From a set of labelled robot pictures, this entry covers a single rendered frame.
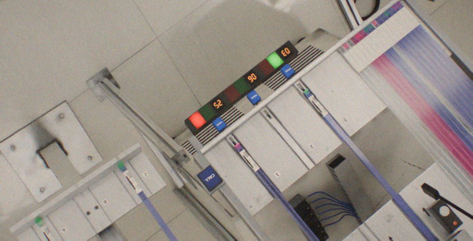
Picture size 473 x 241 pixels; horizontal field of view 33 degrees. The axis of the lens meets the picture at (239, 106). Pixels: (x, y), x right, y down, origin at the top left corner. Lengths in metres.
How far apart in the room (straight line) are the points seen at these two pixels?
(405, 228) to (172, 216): 1.12
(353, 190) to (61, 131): 0.94
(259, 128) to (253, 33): 0.83
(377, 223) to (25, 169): 1.17
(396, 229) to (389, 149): 0.47
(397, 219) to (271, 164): 0.33
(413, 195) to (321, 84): 0.35
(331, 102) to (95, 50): 0.87
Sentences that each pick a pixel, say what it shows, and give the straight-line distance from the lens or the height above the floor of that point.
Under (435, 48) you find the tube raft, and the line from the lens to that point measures 2.09.
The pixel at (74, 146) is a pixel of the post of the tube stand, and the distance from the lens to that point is 2.62.
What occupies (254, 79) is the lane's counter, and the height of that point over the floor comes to 0.66.
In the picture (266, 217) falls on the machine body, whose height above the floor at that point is 0.62.
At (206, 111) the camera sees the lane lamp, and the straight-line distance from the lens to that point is 1.99.
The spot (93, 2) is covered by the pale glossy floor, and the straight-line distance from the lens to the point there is 2.51.
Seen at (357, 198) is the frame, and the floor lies 0.66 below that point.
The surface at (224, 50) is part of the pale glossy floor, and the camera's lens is 2.72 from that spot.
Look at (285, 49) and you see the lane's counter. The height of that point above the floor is 0.66.
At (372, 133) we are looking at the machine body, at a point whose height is 0.62.
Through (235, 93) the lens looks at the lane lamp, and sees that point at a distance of 2.00.
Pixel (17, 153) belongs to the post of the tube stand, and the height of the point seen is 0.01.
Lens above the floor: 2.35
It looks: 57 degrees down
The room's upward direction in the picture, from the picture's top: 125 degrees clockwise
